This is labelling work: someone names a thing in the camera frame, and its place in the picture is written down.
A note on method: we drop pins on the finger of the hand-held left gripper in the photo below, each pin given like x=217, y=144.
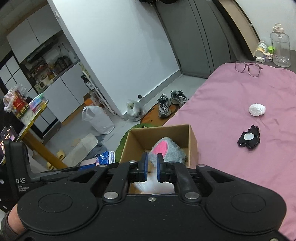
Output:
x=69, y=171

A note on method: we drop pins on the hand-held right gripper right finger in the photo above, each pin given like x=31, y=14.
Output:
x=160, y=168

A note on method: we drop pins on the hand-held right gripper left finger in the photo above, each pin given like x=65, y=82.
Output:
x=144, y=166

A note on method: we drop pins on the grey plush toy pink ear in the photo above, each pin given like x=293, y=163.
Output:
x=172, y=153

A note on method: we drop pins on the brown cardboard box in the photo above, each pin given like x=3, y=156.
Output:
x=136, y=141

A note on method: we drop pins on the blue tissue pack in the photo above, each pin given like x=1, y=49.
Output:
x=106, y=157

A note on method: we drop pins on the person's left forearm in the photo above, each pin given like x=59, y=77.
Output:
x=9, y=227

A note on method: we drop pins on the yellow slippers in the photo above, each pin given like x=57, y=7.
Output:
x=56, y=158

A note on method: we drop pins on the dark screen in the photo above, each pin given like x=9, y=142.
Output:
x=8, y=141

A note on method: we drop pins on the yellow table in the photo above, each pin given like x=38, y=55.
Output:
x=39, y=143

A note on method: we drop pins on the brown floor mat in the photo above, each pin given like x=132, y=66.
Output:
x=150, y=118

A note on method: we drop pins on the clear plastic bag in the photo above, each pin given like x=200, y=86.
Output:
x=135, y=111

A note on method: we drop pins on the white plastic bag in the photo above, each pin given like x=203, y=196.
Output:
x=99, y=120

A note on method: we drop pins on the grey sneaker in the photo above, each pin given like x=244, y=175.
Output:
x=164, y=107
x=179, y=98

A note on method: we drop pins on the clear bag of snacks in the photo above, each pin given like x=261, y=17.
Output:
x=16, y=99

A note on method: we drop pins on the stack of colourful books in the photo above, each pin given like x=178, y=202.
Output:
x=38, y=103

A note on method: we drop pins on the small orange cardboard box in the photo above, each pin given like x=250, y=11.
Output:
x=91, y=100

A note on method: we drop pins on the white metal rack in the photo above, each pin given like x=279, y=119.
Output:
x=104, y=99

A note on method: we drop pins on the white kitchen cabinet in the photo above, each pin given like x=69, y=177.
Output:
x=60, y=90

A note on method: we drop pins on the black spray bottle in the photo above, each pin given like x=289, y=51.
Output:
x=89, y=83

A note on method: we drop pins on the black white small toy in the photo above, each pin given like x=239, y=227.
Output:
x=249, y=138

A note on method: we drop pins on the pink bed sheet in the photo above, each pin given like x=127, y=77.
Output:
x=231, y=104

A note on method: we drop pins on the white crumpled ball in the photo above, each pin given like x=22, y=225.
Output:
x=257, y=109

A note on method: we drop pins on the grey door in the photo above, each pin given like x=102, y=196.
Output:
x=196, y=41

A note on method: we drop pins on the white can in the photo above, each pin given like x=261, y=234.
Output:
x=261, y=49

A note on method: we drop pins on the small green cup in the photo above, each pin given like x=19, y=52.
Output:
x=271, y=49

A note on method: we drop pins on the clear water jug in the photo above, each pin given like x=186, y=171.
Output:
x=281, y=48

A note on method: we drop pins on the purple frame glasses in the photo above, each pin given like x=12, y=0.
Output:
x=254, y=69

